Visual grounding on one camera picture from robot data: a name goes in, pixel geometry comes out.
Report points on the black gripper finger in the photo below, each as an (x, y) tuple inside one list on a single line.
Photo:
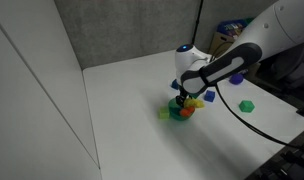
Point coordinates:
[(179, 100)]

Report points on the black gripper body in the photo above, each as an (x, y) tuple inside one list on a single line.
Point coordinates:
[(183, 90)]

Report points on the yellow plastic toy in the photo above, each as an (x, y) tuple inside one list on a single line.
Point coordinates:
[(196, 103)]

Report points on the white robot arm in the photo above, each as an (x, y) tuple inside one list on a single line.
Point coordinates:
[(285, 23)]

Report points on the green bowl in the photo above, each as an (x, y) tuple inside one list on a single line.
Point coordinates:
[(174, 111)]

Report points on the orange plastic toy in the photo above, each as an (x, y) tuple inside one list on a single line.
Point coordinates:
[(187, 111)]

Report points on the colourful toy box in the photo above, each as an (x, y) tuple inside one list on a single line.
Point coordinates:
[(232, 27)]

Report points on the dark blue block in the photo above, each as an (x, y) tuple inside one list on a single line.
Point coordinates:
[(174, 84)]

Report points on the light green block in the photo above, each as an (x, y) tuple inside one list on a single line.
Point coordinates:
[(164, 113)]

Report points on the blue cube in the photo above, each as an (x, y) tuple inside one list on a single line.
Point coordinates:
[(209, 96)]

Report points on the purple ball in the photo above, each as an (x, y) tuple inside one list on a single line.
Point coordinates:
[(236, 79)]

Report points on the cardboard box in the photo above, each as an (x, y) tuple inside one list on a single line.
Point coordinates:
[(220, 41)]

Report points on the green cube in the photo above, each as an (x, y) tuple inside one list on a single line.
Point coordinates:
[(246, 106)]

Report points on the black equipment pile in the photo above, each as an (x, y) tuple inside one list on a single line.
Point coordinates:
[(285, 163)]

